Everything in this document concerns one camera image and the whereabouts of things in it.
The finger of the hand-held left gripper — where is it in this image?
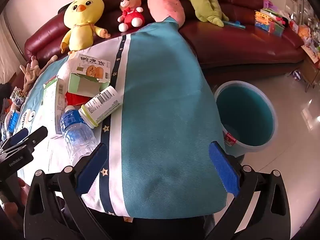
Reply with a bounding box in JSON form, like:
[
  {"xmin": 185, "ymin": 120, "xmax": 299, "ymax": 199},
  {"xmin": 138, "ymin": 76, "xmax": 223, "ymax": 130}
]
[
  {"xmin": 0, "ymin": 141, "xmax": 35, "ymax": 157},
  {"xmin": 9, "ymin": 126, "xmax": 48, "ymax": 147}
]

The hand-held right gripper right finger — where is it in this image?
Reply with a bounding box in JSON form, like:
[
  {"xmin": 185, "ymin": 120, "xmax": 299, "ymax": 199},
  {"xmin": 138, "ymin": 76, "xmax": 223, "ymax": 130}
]
[{"xmin": 208, "ymin": 141, "xmax": 292, "ymax": 240}]

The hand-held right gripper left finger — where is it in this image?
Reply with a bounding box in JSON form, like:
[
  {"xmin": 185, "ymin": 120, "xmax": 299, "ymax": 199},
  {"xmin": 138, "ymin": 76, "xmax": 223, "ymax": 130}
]
[{"xmin": 24, "ymin": 142, "xmax": 113, "ymax": 240}]

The teal round waste bin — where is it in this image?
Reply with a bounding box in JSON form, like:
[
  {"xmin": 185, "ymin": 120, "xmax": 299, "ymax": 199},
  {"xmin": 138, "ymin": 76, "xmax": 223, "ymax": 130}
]
[{"xmin": 214, "ymin": 81, "xmax": 278, "ymax": 157}]

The red crinkled plastic wrapper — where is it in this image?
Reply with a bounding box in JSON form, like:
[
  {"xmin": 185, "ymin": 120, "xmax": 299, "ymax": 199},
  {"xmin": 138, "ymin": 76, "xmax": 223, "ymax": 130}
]
[{"xmin": 65, "ymin": 92, "xmax": 87, "ymax": 107}]

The person's left hand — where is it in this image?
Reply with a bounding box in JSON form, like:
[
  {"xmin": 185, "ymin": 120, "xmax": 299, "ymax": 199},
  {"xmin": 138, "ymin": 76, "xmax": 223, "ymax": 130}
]
[{"xmin": 0, "ymin": 179, "xmax": 27, "ymax": 215}]

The blue packet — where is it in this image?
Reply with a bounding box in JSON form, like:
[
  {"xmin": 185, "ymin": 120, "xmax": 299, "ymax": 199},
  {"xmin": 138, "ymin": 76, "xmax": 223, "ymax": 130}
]
[{"xmin": 6, "ymin": 111, "xmax": 20, "ymax": 132}]

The clear water bottle blue cap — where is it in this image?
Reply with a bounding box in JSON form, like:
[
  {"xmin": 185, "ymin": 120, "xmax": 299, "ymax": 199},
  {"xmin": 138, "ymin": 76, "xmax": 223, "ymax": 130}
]
[{"xmin": 60, "ymin": 105, "xmax": 99, "ymax": 167}]

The patterned snack packet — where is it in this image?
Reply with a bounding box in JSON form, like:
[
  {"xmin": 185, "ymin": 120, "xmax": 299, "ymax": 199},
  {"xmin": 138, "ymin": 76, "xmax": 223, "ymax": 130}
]
[{"xmin": 10, "ymin": 87, "xmax": 27, "ymax": 110}]

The flat green white carton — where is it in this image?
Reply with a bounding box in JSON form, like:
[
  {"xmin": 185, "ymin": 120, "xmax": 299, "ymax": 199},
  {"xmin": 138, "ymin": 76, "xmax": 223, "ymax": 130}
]
[{"xmin": 42, "ymin": 77, "xmax": 67, "ymax": 134}]

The beige bunny plush toy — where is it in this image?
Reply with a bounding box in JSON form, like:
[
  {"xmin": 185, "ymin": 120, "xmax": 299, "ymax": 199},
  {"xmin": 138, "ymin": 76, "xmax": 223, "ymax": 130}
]
[{"xmin": 19, "ymin": 55, "xmax": 58, "ymax": 93}]

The white bottle with green lid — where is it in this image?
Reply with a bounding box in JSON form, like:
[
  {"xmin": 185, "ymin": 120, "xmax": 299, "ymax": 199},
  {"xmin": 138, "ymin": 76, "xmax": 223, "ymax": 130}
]
[{"xmin": 78, "ymin": 85, "xmax": 123, "ymax": 130}]

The teal and white blanket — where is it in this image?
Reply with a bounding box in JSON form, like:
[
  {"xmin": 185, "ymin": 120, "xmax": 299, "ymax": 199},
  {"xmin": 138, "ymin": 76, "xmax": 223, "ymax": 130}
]
[{"xmin": 15, "ymin": 17, "xmax": 229, "ymax": 218}]

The open green white cardboard box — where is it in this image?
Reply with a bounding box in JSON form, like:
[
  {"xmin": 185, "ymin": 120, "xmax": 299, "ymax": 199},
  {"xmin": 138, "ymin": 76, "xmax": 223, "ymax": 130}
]
[{"xmin": 67, "ymin": 52, "xmax": 111, "ymax": 98}]

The blue white plastic bag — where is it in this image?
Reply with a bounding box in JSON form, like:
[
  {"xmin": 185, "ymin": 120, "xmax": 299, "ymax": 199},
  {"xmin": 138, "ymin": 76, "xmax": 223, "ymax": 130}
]
[{"xmin": 290, "ymin": 69, "xmax": 303, "ymax": 81}]

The dark red leather sofa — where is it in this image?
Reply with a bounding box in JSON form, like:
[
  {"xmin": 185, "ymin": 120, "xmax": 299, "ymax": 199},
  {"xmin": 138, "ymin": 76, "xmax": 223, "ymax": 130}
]
[{"xmin": 14, "ymin": 0, "xmax": 310, "ymax": 90}]

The wooden side table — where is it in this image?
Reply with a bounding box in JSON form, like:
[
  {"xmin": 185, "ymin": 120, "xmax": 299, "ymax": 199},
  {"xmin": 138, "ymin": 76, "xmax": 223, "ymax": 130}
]
[{"xmin": 300, "ymin": 45, "xmax": 320, "ymax": 89}]

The yellow chick plush toy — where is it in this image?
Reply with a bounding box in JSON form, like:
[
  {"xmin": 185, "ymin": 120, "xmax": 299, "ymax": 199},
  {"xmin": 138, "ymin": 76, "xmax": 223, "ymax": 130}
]
[{"xmin": 61, "ymin": 0, "xmax": 111, "ymax": 55}]

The blue plastic stick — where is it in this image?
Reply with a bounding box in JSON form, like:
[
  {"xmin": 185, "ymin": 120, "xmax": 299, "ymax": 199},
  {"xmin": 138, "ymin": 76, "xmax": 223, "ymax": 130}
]
[{"xmin": 223, "ymin": 20, "xmax": 247, "ymax": 29}]

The brown bear plush red outfit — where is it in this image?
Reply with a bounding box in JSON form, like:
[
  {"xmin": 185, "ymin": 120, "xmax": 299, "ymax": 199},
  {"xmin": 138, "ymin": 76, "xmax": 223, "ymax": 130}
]
[{"xmin": 117, "ymin": 0, "xmax": 145, "ymax": 32}]

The green plush toy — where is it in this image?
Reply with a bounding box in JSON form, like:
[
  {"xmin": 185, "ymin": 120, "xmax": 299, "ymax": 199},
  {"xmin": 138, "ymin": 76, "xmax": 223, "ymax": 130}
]
[{"xmin": 185, "ymin": 0, "xmax": 229, "ymax": 27}]

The pink carrot plush with bunny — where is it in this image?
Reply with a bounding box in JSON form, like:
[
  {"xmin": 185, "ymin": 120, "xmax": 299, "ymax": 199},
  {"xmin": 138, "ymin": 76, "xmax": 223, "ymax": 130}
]
[{"xmin": 146, "ymin": 0, "xmax": 185, "ymax": 28}]

